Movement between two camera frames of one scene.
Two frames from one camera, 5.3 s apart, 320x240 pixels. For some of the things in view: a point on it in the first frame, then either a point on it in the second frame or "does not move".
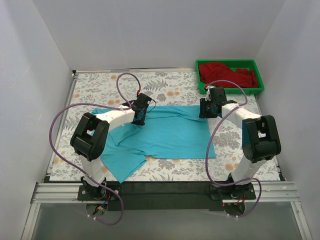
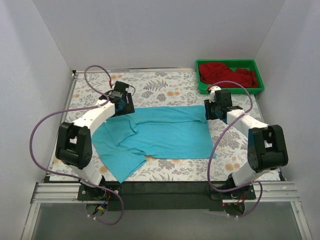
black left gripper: [139, 117] to [127, 106]
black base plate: [167, 196] does not move
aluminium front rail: [267, 192] does not move
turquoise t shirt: [170, 132] does not move
